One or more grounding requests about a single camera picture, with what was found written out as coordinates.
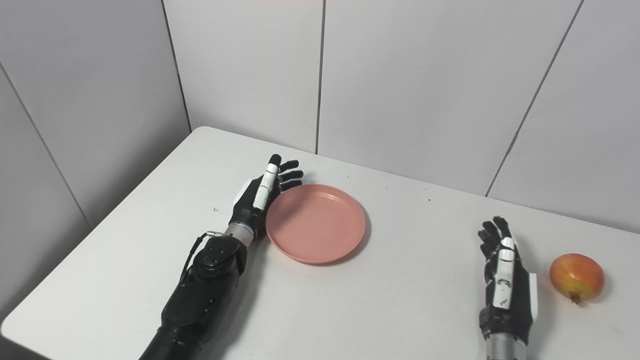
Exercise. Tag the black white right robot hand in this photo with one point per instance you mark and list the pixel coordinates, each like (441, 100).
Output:
(515, 305)

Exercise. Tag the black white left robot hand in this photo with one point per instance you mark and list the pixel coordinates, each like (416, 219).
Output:
(247, 210)

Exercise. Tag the red yellow apple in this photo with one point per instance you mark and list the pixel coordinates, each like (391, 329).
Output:
(576, 276)

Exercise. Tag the pink round plate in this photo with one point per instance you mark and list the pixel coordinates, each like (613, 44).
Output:
(315, 223)

